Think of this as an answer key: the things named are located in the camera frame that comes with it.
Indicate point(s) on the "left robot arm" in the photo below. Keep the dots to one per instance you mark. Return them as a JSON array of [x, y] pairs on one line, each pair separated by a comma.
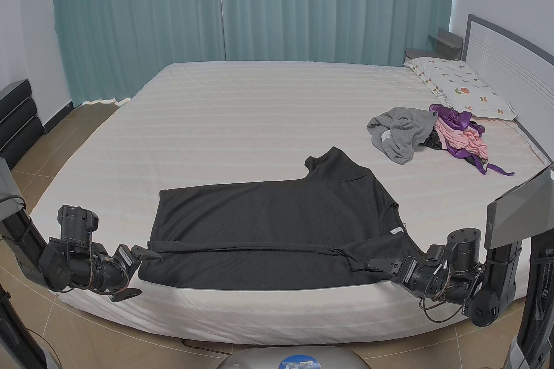
[[52, 268]]

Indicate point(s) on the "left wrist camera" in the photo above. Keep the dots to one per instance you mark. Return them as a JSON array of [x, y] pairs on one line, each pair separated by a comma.
[[98, 249]]

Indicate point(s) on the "bed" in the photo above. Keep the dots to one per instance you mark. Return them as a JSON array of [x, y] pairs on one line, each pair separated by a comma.
[[259, 112]]

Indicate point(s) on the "white printed pillow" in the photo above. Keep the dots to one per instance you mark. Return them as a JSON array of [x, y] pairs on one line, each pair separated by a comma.
[[463, 86]]

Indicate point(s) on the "pile of clothes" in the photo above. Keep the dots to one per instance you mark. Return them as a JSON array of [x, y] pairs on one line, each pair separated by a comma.
[[463, 138]]

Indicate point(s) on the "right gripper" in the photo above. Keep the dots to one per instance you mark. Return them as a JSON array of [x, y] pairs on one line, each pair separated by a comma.
[[428, 278]]

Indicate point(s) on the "grey garment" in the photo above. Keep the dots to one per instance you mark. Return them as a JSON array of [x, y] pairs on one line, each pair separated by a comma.
[[402, 133]]

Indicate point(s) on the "black chest of drawers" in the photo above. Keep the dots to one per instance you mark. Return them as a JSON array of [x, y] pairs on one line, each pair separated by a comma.
[[15, 116]]

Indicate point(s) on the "grey bedside table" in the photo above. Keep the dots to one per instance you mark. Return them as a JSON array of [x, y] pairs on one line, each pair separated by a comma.
[[437, 45]]

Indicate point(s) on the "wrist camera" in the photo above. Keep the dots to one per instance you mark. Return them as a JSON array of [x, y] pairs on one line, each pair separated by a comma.
[[98, 249], [435, 252]]

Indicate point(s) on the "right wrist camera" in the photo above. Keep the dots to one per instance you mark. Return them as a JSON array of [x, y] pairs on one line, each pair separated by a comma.
[[435, 252]]

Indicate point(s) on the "black T-shirt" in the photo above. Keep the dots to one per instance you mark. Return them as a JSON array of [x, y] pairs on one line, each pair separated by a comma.
[[268, 220]]

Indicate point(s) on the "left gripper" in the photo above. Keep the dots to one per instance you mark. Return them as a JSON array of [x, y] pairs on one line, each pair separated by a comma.
[[104, 272]]

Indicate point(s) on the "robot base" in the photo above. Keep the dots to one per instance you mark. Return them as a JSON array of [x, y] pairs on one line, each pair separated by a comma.
[[259, 361]]

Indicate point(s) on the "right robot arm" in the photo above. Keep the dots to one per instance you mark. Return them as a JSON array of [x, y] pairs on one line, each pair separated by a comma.
[[502, 272]]

